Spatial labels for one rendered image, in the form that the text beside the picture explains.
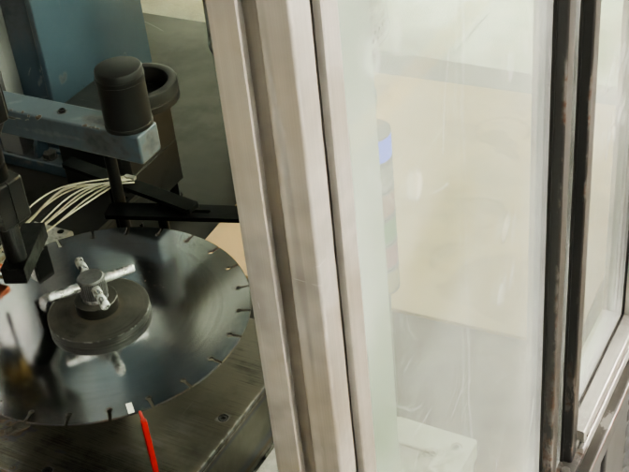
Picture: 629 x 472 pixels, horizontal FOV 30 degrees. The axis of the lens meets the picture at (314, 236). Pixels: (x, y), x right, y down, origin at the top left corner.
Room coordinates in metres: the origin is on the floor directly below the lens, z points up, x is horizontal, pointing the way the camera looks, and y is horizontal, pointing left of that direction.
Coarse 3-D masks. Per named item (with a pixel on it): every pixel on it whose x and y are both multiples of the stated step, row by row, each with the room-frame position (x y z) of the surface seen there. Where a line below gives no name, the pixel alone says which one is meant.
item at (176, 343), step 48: (96, 240) 1.15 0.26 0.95; (144, 240) 1.13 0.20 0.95; (192, 240) 1.12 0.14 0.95; (0, 288) 1.07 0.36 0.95; (48, 288) 1.06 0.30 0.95; (192, 288) 1.03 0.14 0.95; (240, 288) 1.02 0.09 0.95; (0, 336) 0.98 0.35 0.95; (48, 336) 0.98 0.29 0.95; (144, 336) 0.96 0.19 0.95; (192, 336) 0.95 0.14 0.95; (240, 336) 0.94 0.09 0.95; (0, 384) 0.91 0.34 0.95; (48, 384) 0.90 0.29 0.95; (96, 384) 0.89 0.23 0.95; (144, 384) 0.88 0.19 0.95; (192, 384) 0.88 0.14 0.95
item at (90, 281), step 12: (84, 264) 1.03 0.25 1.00; (132, 264) 1.02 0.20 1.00; (84, 276) 1.00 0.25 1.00; (96, 276) 1.00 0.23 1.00; (108, 276) 1.01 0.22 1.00; (120, 276) 1.01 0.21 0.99; (72, 288) 0.99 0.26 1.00; (84, 288) 0.99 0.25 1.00; (96, 288) 0.98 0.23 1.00; (84, 300) 0.99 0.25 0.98; (96, 300) 0.97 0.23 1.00
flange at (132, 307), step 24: (120, 288) 1.03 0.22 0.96; (144, 288) 1.03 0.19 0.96; (48, 312) 1.01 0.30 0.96; (72, 312) 1.00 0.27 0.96; (96, 312) 0.98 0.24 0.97; (120, 312) 0.99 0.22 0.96; (144, 312) 0.99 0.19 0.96; (72, 336) 0.96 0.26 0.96; (96, 336) 0.95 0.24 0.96; (120, 336) 0.95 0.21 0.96
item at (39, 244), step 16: (32, 224) 1.08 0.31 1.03; (0, 240) 1.01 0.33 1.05; (16, 240) 1.01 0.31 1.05; (32, 240) 1.05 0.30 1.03; (16, 256) 1.01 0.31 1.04; (32, 256) 1.03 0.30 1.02; (48, 256) 1.06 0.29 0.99; (16, 272) 1.00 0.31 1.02; (32, 272) 1.01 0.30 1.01; (48, 272) 1.06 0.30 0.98
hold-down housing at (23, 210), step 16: (0, 96) 1.01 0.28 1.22; (0, 112) 1.01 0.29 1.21; (0, 128) 1.01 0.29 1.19; (0, 144) 1.02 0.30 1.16; (0, 160) 1.01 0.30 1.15; (0, 176) 1.01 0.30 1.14; (16, 176) 1.02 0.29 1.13; (0, 192) 1.00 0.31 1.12; (16, 192) 1.01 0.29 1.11; (0, 208) 0.99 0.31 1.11; (16, 208) 1.01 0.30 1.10; (0, 224) 0.99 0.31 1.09; (16, 224) 1.00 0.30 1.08
